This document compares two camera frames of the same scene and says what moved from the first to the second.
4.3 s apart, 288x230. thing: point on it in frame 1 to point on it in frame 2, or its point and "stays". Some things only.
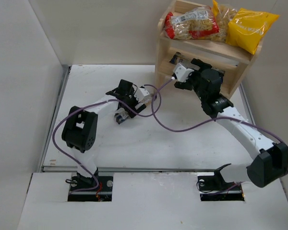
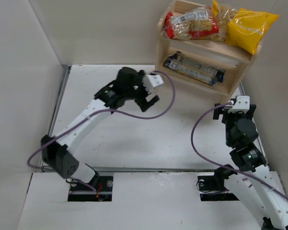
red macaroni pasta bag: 192,24 stays
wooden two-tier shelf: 234,63 stays
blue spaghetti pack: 121,114 to 216,71
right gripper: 190,78 to 219,112
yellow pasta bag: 247,28 stays
